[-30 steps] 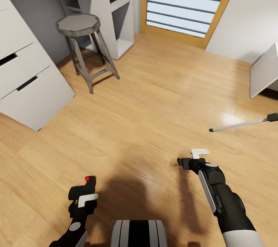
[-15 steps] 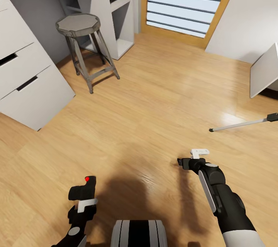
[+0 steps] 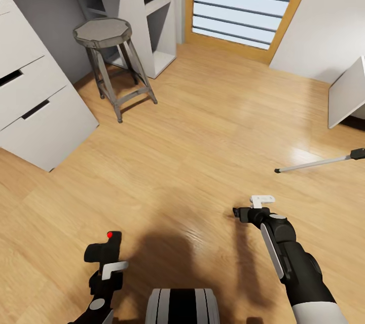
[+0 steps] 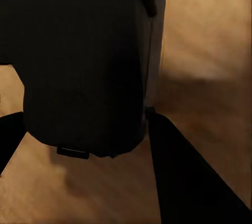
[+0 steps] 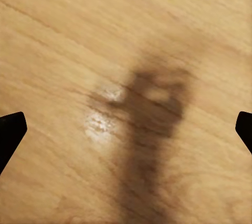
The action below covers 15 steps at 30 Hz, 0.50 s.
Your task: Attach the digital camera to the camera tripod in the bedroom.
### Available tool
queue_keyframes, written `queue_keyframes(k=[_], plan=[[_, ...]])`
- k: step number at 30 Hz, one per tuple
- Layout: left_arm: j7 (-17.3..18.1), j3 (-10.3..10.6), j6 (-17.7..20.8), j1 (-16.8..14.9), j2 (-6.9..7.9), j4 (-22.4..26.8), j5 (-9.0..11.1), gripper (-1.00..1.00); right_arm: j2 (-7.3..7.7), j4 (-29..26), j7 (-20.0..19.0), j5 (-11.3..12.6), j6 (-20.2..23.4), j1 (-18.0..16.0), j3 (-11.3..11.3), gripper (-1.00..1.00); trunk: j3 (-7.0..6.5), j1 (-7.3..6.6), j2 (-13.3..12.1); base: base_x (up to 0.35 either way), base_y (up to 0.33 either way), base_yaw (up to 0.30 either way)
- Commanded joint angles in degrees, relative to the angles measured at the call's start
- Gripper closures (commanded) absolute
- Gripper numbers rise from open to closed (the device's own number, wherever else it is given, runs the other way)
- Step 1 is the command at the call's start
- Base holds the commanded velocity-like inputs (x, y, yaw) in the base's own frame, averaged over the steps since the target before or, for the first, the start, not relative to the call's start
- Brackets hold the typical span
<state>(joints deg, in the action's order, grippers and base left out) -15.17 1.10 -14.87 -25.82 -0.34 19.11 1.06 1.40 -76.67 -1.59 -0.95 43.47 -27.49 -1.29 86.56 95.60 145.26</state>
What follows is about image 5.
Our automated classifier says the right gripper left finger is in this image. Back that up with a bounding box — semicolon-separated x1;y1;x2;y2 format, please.
0;111;27;174

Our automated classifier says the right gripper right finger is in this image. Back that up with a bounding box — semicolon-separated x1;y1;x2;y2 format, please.
235;111;252;154

